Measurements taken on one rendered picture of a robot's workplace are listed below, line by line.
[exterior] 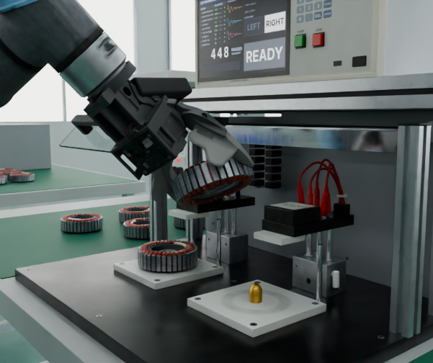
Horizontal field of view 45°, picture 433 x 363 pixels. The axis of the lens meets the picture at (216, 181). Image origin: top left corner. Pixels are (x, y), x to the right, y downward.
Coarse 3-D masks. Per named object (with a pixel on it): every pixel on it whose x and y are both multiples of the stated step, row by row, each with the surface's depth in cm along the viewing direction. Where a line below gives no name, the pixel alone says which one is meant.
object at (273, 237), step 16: (272, 208) 81; (288, 208) 79; (304, 208) 79; (320, 208) 81; (272, 224) 81; (288, 224) 78; (304, 224) 79; (320, 224) 81; (336, 224) 84; (352, 224) 86; (272, 240) 78; (288, 240) 78; (304, 240) 80; (320, 240) 86
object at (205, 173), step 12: (192, 168) 67; (204, 168) 66; (216, 168) 67; (228, 168) 67; (240, 168) 67; (180, 180) 68; (192, 180) 67; (204, 180) 66; (216, 180) 66; (228, 180) 67; (240, 180) 68; (180, 192) 68; (192, 192) 67; (204, 192) 73; (216, 192) 74; (228, 192) 75; (180, 204) 72; (192, 204) 73
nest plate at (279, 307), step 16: (240, 288) 85; (272, 288) 85; (192, 304) 79; (208, 304) 77; (224, 304) 77; (240, 304) 77; (256, 304) 77; (272, 304) 77; (288, 304) 77; (304, 304) 77; (320, 304) 77; (224, 320) 73; (240, 320) 71; (256, 320) 71; (272, 320) 71; (288, 320) 73
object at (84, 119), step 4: (76, 116) 88; (80, 116) 86; (84, 116) 85; (88, 116) 84; (72, 120) 87; (76, 120) 86; (80, 120) 85; (84, 120) 84; (88, 120) 83; (92, 120) 82; (76, 124) 87; (80, 124) 86; (84, 124) 84; (88, 124) 83; (92, 124) 82; (96, 124) 81; (80, 128) 88; (84, 128) 88; (88, 128) 88; (92, 128) 89; (84, 132) 88; (88, 132) 88; (104, 132) 82
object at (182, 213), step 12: (204, 204) 97; (216, 204) 99; (228, 204) 101; (240, 204) 103; (252, 204) 105; (180, 216) 97; (192, 216) 96; (204, 216) 98; (228, 216) 105; (228, 228) 106
